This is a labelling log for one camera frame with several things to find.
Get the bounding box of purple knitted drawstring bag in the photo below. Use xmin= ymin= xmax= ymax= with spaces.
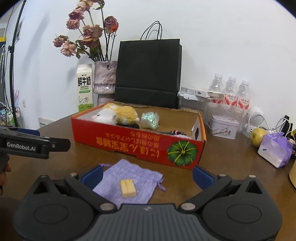
xmin=93 ymin=159 xmax=166 ymax=208

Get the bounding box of small beige soap block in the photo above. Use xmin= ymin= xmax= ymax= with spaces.
xmin=120 ymin=179 xmax=137 ymax=198

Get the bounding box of black braided cable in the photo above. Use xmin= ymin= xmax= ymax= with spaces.
xmin=154 ymin=129 xmax=187 ymax=137

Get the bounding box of yellow white plush toy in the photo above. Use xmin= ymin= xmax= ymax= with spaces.
xmin=91 ymin=103 xmax=139 ymax=126

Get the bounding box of iridescent clear plastic ball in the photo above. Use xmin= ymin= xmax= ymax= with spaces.
xmin=141 ymin=111 xmax=159 ymax=130

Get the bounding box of lilac fluffy towel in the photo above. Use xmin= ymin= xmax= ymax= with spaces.
xmin=174 ymin=134 xmax=192 ymax=140

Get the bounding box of navy blue pouch case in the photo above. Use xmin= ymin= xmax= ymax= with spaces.
xmin=129 ymin=123 xmax=140 ymax=129

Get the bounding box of person left hand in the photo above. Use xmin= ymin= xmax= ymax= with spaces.
xmin=0 ymin=153 xmax=11 ymax=195

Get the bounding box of small white tin box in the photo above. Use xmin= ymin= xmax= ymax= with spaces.
xmin=207 ymin=115 xmax=239 ymax=140

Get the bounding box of red cardboard pumpkin box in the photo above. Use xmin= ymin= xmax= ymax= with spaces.
xmin=71 ymin=105 xmax=207 ymax=170

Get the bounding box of yellow green apple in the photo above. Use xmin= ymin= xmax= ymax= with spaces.
xmin=249 ymin=128 xmax=268 ymax=148

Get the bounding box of clear plastic food container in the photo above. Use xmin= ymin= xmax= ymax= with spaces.
xmin=178 ymin=91 xmax=207 ymax=119

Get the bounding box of white green milk carton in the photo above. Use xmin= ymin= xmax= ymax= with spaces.
xmin=76 ymin=64 xmax=94 ymax=112

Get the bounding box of purple white gift bag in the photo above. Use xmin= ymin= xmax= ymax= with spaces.
xmin=258 ymin=132 xmax=293 ymax=169

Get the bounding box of middle clear water bottle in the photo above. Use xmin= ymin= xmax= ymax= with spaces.
xmin=223 ymin=76 xmax=238 ymax=106

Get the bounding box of clear water bottle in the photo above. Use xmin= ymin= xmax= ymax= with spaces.
xmin=223 ymin=76 xmax=238 ymax=106
xmin=209 ymin=73 xmax=224 ymax=104
xmin=237 ymin=80 xmax=250 ymax=110

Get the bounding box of small white desk fan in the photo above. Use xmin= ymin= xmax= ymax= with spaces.
xmin=242 ymin=107 xmax=264 ymax=137

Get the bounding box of flat white carton box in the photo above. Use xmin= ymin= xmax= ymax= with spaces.
xmin=178 ymin=87 xmax=225 ymax=101

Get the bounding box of black studio light stand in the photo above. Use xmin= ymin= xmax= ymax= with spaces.
xmin=1 ymin=1 xmax=27 ymax=128

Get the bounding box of yellow thermos jug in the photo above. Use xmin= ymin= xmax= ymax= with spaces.
xmin=288 ymin=161 xmax=296 ymax=189

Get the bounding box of right clear water bottle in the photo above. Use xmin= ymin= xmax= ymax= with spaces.
xmin=237 ymin=80 xmax=250 ymax=110

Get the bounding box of left clear water bottle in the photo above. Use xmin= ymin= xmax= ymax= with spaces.
xmin=209 ymin=73 xmax=224 ymax=104

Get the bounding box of dried pink rose bouquet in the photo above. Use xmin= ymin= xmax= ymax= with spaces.
xmin=53 ymin=1 xmax=119 ymax=62

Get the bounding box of black paper shopping bag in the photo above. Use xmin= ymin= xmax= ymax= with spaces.
xmin=114 ymin=21 xmax=182 ymax=109

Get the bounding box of white wall socket plate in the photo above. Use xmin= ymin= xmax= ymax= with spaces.
xmin=38 ymin=118 xmax=55 ymax=128

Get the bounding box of wire rack with items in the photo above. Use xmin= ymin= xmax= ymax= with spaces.
xmin=1 ymin=102 xmax=23 ymax=128

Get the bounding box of white charging cable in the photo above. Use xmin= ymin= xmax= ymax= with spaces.
xmin=261 ymin=116 xmax=292 ymax=137

